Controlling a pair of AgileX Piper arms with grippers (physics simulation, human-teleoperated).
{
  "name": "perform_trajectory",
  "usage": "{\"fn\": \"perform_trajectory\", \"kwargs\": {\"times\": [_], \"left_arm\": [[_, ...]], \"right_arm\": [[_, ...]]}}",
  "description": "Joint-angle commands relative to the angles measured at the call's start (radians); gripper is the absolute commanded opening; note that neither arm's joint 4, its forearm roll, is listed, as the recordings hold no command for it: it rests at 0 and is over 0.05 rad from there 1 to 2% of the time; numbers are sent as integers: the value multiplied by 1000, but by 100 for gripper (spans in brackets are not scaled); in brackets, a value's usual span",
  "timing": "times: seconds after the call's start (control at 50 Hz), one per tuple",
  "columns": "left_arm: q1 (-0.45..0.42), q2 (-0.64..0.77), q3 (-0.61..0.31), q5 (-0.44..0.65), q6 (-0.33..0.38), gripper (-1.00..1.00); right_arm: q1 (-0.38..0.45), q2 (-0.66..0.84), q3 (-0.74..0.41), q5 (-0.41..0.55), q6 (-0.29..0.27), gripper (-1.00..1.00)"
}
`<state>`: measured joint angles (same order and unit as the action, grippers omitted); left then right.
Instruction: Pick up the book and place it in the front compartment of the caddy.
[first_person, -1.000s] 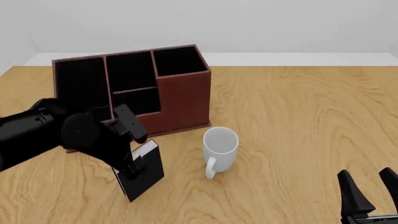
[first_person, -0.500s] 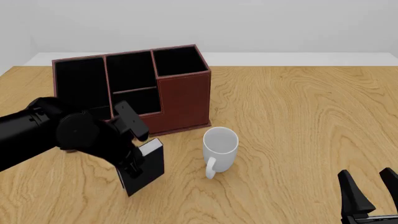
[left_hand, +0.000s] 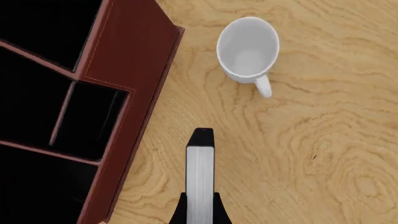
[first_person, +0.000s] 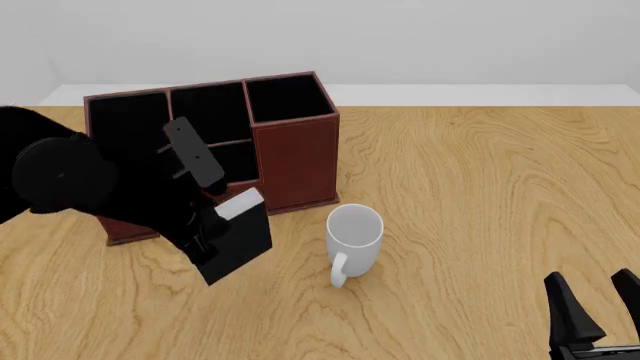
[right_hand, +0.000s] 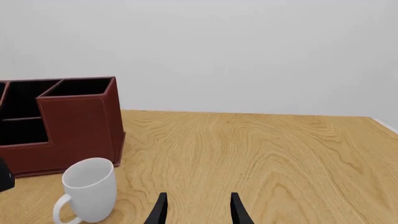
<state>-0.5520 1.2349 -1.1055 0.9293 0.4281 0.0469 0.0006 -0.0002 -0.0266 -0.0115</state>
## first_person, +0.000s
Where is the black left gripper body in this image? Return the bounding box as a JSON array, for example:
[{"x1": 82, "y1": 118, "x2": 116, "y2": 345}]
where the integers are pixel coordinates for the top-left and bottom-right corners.
[{"x1": 162, "y1": 201, "x2": 221, "y2": 267}]

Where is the black book with white pages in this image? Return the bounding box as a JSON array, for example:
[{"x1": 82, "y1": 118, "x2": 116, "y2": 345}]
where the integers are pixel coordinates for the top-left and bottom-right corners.
[{"x1": 196, "y1": 186, "x2": 274, "y2": 288}]

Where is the small flat plate on stalk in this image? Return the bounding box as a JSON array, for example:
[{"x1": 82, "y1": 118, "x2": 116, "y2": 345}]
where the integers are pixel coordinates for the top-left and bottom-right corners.
[{"x1": 156, "y1": 116, "x2": 227, "y2": 189}]

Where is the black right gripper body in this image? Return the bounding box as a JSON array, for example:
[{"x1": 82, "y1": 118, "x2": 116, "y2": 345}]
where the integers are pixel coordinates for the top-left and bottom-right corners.
[{"x1": 548, "y1": 335, "x2": 640, "y2": 360}]

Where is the white mug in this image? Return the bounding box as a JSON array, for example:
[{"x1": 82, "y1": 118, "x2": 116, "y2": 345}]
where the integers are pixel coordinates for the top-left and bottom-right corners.
[{"x1": 325, "y1": 202, "x2": 386, "y2": 290}]

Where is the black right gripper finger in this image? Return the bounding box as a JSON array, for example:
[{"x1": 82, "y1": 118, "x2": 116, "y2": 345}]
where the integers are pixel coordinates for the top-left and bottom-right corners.
[
  {"x1": 543, "y1": 270, "x2": 608, "y2": 343},
  {"x1": 610, "y1": 267, "x2": 640, "y2": 328}
]

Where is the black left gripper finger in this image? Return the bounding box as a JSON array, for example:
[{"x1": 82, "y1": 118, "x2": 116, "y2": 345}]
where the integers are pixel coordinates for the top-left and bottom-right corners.
[{"x1": 205, "y1": 210, "x2": 233, "y2": 249}]

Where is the red-brown desk caddy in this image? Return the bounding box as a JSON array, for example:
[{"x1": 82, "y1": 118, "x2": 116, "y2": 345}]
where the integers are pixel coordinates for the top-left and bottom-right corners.
[{"x1": 82, "y1": 69, "x2": 343, "y2": 247}]

